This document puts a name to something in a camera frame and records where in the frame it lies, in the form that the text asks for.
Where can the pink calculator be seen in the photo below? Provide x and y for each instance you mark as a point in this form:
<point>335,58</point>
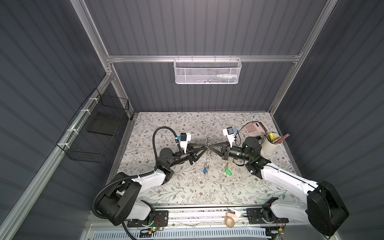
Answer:
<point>256,129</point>

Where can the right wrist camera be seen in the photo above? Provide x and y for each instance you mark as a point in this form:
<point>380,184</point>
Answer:
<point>230,133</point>

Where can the key with green tag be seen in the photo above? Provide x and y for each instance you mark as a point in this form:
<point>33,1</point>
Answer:
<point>227,170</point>

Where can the tape roll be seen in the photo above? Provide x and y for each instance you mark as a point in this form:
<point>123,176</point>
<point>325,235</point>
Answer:
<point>229,222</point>

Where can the pink pen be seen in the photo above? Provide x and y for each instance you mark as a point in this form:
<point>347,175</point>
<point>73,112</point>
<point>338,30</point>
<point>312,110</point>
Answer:
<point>281,139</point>

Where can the floral table mat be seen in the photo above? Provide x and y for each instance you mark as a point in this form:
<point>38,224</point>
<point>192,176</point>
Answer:
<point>153,132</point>

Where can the black wire basket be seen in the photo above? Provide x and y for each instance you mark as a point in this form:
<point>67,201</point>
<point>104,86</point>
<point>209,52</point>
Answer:
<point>98,129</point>

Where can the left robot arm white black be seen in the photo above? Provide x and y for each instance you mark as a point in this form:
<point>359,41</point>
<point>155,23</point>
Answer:
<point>118,200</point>

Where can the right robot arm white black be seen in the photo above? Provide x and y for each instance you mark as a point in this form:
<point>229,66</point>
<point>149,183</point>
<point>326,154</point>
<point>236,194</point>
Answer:
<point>320,204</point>

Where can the white cable duct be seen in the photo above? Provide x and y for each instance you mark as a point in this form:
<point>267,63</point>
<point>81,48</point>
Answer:
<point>205,233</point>

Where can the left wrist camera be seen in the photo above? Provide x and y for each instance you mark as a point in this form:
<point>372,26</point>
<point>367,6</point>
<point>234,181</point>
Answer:
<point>183,139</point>

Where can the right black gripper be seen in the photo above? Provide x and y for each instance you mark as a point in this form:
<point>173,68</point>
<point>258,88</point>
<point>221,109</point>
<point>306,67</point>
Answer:
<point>225,156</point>

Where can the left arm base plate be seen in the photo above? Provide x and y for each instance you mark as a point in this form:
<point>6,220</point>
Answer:
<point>156,219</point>

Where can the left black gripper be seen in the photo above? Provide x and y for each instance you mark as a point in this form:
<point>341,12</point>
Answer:
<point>192,157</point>

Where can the keyring bunch with grey strap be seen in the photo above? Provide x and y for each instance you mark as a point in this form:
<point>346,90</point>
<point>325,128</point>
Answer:
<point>208,154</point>

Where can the white wire mesh basket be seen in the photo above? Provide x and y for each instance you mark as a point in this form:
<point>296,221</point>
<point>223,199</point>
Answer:
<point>209,71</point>

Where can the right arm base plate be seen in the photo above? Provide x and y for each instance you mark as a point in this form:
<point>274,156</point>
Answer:
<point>255,216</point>

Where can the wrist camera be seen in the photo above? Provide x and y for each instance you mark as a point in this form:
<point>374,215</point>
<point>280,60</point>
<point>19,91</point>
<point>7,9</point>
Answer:
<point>183,139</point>
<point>230,133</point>

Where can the white pen cup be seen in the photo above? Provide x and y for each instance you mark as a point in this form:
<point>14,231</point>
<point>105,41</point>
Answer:
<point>268,144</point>

